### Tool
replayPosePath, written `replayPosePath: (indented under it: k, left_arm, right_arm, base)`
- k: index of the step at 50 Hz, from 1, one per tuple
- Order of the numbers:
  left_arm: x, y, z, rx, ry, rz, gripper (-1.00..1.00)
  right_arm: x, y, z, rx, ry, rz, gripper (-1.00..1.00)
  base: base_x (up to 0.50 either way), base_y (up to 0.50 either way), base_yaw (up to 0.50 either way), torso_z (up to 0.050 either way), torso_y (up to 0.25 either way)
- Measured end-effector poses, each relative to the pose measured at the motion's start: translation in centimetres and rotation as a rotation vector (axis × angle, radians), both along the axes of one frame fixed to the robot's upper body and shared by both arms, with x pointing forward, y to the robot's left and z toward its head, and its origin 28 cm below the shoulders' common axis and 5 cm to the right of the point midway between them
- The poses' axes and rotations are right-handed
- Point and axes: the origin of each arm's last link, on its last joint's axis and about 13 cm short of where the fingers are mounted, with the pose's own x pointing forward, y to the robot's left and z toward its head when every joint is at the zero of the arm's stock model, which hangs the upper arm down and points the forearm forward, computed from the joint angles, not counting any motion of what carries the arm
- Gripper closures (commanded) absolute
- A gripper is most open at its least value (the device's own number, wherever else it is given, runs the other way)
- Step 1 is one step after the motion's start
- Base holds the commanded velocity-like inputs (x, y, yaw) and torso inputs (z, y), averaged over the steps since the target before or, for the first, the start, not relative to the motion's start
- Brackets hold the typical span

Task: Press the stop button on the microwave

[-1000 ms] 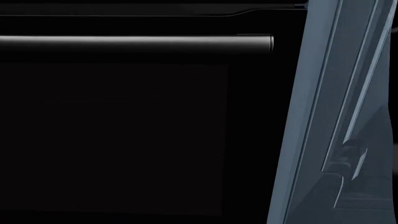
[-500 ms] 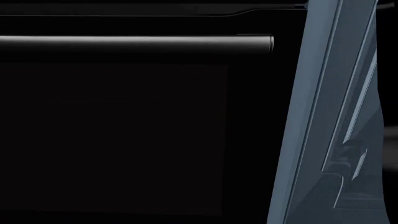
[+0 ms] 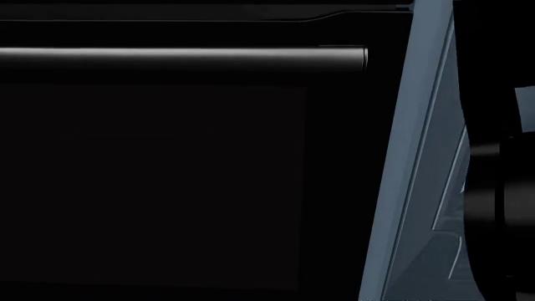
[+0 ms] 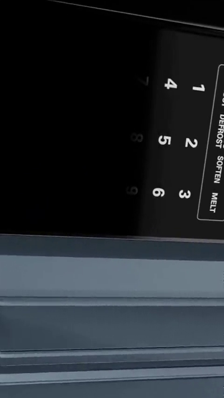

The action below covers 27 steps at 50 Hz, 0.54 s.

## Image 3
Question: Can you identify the black microwave door handle bar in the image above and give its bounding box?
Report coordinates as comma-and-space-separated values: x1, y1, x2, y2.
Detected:
0, 45, 369, 72

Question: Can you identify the grey-blue cabinet side panel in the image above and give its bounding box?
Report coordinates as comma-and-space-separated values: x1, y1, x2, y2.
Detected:
358, 0, 487, 301

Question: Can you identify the black oven door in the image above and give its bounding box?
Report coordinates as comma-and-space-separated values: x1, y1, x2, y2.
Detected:
0, 0, 415, 301

